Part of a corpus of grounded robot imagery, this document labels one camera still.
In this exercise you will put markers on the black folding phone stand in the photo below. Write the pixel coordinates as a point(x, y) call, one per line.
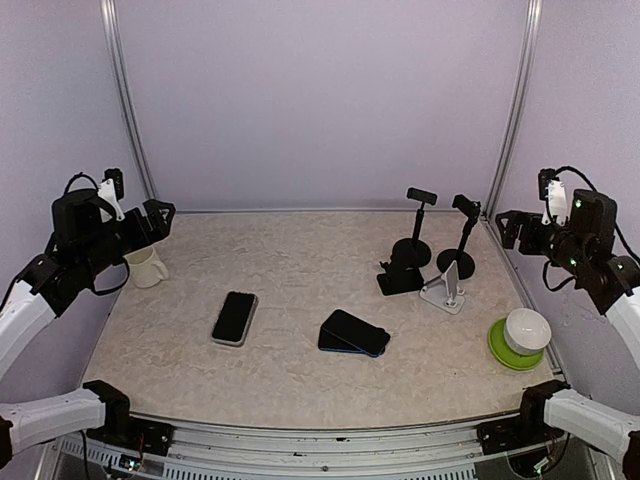
point(400, 275)

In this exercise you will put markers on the cream ceramic mug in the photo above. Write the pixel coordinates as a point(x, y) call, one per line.
point(146, 268)

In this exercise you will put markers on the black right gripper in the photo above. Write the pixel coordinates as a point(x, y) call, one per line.
point(529, 244)

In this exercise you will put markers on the black phone silver case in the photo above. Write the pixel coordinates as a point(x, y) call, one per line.
point(234, 319)

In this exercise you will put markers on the aluminium frame post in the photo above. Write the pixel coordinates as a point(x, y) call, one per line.
point(110, 22)
point(517, 106)

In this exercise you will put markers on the front aluminium rail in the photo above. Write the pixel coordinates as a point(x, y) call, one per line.
point(450, 450)

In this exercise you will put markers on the black pole stand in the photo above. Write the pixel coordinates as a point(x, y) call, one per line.
point(412, 250)
point(465, 263)

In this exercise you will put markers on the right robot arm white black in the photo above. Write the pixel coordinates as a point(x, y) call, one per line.
point(583, 247)

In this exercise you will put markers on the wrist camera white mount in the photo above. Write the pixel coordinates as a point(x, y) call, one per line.
point(111, 190)
point(552, 192)

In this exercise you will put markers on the black pole stand right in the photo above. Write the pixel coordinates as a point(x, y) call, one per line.
point(465, 263)

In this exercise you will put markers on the green plate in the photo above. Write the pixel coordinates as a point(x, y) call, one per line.
point(505, 355)

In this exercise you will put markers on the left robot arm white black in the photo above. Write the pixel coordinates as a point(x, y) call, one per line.
point(90, 235)

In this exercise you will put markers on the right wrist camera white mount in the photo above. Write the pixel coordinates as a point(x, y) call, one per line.
point(552, 192)

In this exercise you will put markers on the left aluminium frame post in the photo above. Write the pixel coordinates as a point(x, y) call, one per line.
point(110, 22)

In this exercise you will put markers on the black phone on top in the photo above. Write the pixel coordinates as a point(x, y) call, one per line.
point(342, 320)

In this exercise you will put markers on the white bowl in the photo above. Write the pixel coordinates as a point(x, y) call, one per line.
point(526, 331)

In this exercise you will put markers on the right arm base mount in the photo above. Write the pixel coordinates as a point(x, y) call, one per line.
point(513, 433)

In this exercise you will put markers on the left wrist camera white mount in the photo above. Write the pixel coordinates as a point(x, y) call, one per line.
point(111, 190)

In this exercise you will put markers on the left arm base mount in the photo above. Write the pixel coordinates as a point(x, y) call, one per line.
point(141, 435)

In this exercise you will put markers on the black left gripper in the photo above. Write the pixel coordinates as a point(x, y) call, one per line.
point(144, 237)

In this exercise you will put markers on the white folding phone stand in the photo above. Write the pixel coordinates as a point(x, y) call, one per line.
point(444, 292)

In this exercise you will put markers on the black pole stand left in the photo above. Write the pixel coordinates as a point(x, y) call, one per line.
point(412, 250)

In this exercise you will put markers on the right aluminium frame post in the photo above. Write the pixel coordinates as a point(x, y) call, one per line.
point(517, 106)

